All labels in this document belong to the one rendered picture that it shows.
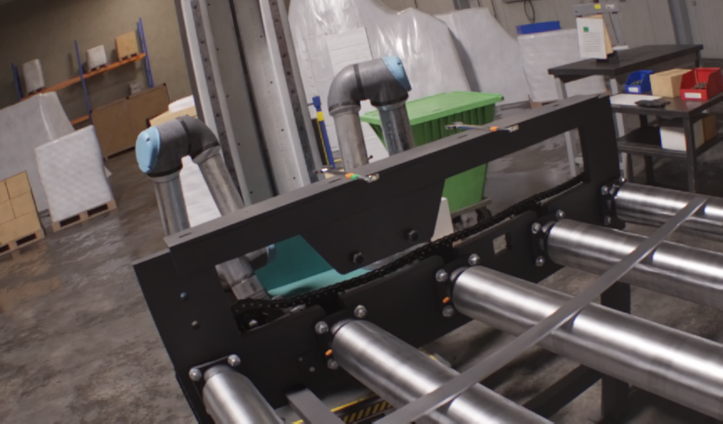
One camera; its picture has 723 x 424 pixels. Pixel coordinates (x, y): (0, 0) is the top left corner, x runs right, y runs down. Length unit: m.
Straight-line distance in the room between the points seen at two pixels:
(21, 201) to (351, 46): 5.89
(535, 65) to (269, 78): 6.19
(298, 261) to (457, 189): 2.14
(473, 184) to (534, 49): 4.14
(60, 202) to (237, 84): 7.38
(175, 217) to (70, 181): 7.50
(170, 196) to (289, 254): 0.52
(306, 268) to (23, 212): 7.41
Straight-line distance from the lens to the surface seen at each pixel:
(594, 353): 1.04
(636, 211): 1.65
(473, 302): 1.29
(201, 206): 4.69
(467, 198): 4.10
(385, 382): 1.05
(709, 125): 3.90
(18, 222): 9.16
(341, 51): 4.96
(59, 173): 9.16
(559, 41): 7.99
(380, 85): 1.79
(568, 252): 1.45
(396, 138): 1.86
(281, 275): 2.04
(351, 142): 1.77
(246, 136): 2.02
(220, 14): 2.02
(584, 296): 1.12
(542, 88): 8.03
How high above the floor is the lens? 1.45
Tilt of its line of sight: 14 degrees down
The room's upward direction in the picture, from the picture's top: 13 degrees counter-clockwise
